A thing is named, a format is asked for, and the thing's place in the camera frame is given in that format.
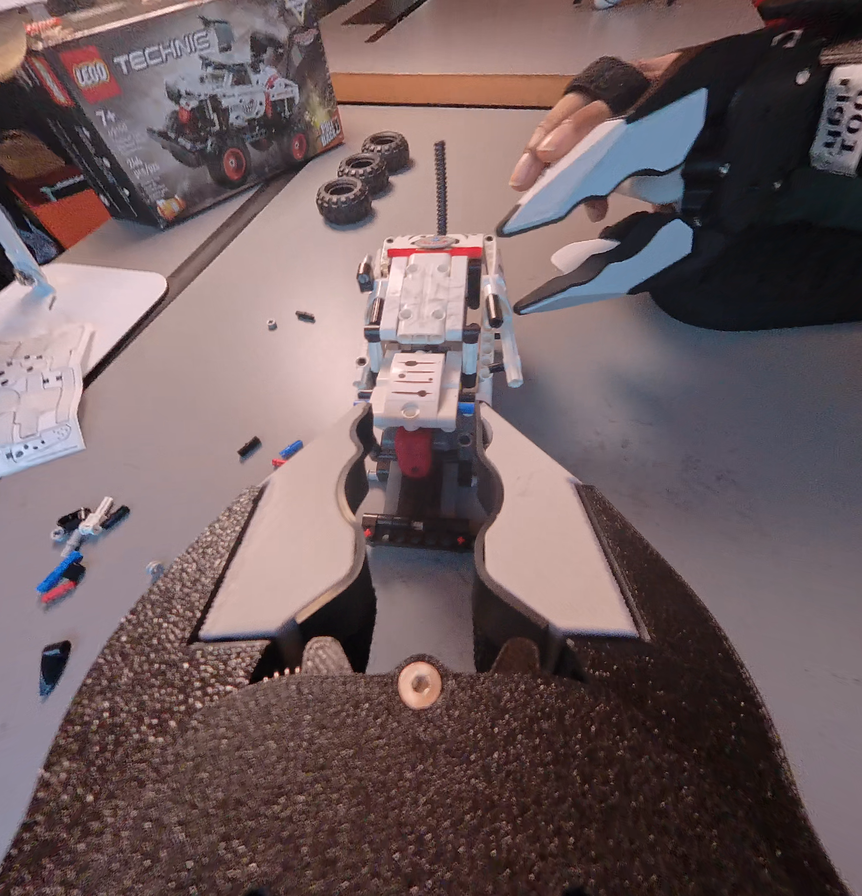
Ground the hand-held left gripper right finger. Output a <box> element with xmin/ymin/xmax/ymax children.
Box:
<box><xmin>473</xmin><ymin>402</ymin><xmax>642</xmax><ymax>639</ymax></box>

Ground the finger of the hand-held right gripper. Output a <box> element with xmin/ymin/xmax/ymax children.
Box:
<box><xmin>512</xmin><ymin>216</ymin><xmax>695</xmax><ymax>317</ymax></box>
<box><xmin>496</xmin><ymin>87</ymin><xmax>709</xmax><ymax>239</ymax></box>

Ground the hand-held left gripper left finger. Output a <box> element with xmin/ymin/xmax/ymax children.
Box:
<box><xmin>198</xmin><ymin>402</ymin><xmax>374</xmax><ymax>644</ymax></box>

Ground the white lego truck model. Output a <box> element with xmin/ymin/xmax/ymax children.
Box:
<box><xmin>352</xmin><ymin>140</ymin><xmax>526</xmax><ymax>553</ymax></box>

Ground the black lego tyre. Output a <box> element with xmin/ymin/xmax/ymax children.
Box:
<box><xmin>362</xmin><ymin>132</ymin><xmax>411</xmax><ymax>174</ymax></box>
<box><xmin>316</xmin><ymin>176</ymin><xmax>373</xmax><ymax>226</ymax></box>
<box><xmin>337</xmin><ymin>152</ymin><xmax>391</xmax><ymax>197</ymax></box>

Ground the lego sticker sheet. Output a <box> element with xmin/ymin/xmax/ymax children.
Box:
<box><xmin>0</xmin><ymin>322</ymin><xmax>96</xmax><ymax>484</ymax></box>

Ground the lego set box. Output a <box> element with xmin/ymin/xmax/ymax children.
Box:
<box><xmin>21</xmin><ymin>0</ymin><xmax>348</xmax><ymax>230</ymax></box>

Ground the person's right hand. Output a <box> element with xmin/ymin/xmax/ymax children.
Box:
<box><xmin>508</xmin><ymin>51</ymin><xmax>685</xmax><ymax>193</ymax></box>

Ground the grey table with black inset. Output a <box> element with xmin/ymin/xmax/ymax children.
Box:
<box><xmin>317</xmin><ymin>0</ymin><xmax>771</xmax><ymax>109</ymax></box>

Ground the white booklet stand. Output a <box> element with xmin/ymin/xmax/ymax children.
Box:
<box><xmin>0</xmin><ymin>185</ymin><xmax>169</xmax><ymax>382</ymax></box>

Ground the red storage bin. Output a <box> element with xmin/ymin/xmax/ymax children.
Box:
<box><xmin>7</xmin><ymin>164</ymin><xmax>113</xmax><ymax>252</ymax></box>

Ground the round wooden board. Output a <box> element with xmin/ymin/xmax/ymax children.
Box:
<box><xmin>0</xmin><ymin>0</ymin><xmax>31</xmax><ymax>92</ymax></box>

